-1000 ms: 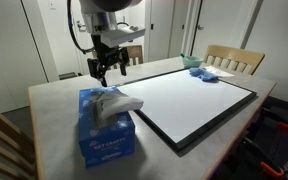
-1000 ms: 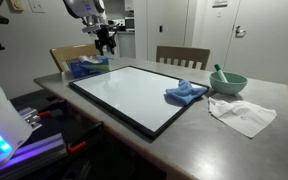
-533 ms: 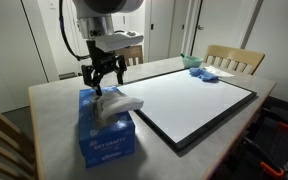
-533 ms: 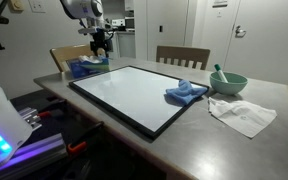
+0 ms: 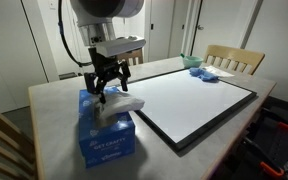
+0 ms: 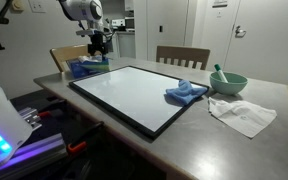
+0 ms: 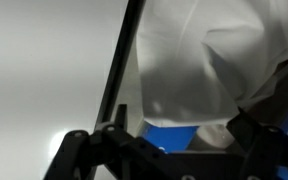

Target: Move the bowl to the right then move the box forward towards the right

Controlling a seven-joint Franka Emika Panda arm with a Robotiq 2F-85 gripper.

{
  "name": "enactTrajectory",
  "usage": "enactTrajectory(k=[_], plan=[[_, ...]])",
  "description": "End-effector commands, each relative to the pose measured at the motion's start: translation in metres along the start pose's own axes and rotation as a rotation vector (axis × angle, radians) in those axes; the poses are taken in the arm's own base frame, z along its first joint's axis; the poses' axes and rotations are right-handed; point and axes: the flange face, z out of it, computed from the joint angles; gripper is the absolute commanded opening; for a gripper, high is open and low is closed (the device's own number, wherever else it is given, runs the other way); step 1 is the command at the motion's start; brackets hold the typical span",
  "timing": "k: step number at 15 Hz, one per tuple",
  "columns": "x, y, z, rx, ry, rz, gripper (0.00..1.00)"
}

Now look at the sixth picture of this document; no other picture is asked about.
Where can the wooden slat-back chair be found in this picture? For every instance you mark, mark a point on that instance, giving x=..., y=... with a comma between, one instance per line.
x=190, y=53
x=67, y=51

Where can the white cloth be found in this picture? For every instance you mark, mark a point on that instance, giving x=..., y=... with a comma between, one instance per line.
x=244, y=115

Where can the white wall sign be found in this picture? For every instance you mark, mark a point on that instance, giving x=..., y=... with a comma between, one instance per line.
x=219, y=3

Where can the microwave oven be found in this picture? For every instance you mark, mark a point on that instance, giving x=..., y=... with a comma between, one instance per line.
x=129, y=24

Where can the silver metal bracket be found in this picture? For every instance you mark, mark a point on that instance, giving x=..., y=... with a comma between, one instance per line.
x=30, y=116

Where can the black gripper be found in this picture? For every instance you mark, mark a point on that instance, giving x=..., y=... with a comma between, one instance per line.
x=97, y=40

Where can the white kitchen cabinet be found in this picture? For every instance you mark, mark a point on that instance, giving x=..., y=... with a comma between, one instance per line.
x=126, y=45

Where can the white toaster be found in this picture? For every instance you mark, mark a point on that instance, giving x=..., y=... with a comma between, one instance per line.
x=117, y=22

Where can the white door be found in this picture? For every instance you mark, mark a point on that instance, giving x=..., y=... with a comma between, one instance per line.
x=267, y=40

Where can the green bowl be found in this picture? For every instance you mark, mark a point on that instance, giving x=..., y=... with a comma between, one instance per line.
x=229, y=88

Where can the black framed whiteboard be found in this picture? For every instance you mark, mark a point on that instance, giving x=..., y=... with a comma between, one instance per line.
x=127, y=96

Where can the orange black bar clamp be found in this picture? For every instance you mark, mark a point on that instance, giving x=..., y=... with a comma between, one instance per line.
x=44, y=114
x=75, y=147

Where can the white oven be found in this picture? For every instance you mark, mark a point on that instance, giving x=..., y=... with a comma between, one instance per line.
x=114, y=46

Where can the beige round thermostat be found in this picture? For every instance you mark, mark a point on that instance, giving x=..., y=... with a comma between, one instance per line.
x=17, y=5

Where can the aluminium extrusion rail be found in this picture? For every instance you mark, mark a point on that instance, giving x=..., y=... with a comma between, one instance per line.
x=40, y=146

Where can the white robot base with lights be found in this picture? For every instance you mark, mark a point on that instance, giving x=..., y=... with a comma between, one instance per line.
x=4, y=113

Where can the blue microfiber cloth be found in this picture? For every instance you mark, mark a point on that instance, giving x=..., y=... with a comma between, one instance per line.
x=184, y=93

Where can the small black wall switch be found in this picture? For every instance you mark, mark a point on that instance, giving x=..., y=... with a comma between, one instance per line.
x=161, y=29

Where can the white tissue sheet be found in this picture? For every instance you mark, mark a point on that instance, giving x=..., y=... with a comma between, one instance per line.
x=92, y=60

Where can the blue tissue box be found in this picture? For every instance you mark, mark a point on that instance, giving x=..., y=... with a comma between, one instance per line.
x=77, y=70

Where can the green capped white marker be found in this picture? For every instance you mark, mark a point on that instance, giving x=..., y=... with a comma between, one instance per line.
x=221, y=75

